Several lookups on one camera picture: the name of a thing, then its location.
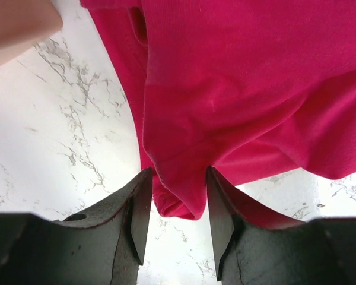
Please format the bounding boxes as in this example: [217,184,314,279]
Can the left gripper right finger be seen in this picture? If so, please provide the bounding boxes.
[206,167,356,284]

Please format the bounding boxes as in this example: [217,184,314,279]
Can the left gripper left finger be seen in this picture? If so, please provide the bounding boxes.
[0,169,153,284]

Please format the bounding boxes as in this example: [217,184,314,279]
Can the peach perforated file organizer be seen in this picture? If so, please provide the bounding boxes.
[0,0,63,66]

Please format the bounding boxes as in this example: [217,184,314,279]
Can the pink red t shirt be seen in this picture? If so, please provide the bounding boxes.
[81,1,356,220]

